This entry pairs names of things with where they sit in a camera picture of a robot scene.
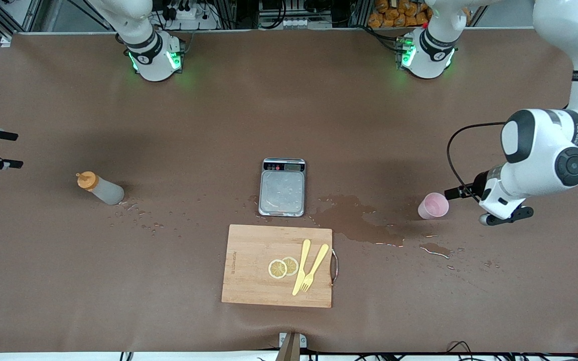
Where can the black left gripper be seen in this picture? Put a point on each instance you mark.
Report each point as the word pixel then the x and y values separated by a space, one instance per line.
pixel 480 182

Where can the pink plastic cup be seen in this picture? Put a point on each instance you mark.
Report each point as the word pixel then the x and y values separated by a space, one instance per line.
pixel 432 206

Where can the squeeze bottle with orange cap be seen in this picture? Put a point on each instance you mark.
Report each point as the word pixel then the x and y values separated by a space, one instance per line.
pixel 103 190

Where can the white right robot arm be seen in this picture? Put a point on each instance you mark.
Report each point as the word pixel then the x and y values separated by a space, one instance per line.
pixel 151 60

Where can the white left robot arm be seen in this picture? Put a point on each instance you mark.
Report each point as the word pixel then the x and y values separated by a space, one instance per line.
pixel 535 150

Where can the brown table cover mat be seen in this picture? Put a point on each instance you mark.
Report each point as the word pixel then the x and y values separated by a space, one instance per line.
pixel 419 311

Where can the yellow plastic fork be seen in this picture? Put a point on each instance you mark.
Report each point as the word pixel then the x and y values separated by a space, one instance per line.
pixel 315 268

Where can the yellow plastic knife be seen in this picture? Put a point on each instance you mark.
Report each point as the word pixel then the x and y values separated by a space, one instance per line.
pixel 302 265

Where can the silver digital kitchen scale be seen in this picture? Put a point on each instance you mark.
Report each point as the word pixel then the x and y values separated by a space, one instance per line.
pixel 282 193

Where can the lemon slice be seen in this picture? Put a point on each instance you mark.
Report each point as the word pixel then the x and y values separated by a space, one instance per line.
pixel 292 265
pixel 276 269

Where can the pile of orange bread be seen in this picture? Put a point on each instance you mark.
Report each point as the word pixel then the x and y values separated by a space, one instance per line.
pixel 399 12

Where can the wooden cutting board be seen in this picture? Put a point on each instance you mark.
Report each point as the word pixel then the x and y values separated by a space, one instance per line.
pixel 254 271

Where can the white power strip with plugs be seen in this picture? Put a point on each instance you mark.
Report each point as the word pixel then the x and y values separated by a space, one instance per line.
pixel 188 15

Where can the white socket strip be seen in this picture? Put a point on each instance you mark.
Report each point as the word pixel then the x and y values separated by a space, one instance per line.
pixel 306 23

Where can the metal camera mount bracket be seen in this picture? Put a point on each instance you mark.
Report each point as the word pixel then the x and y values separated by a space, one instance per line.
pixel 291 346

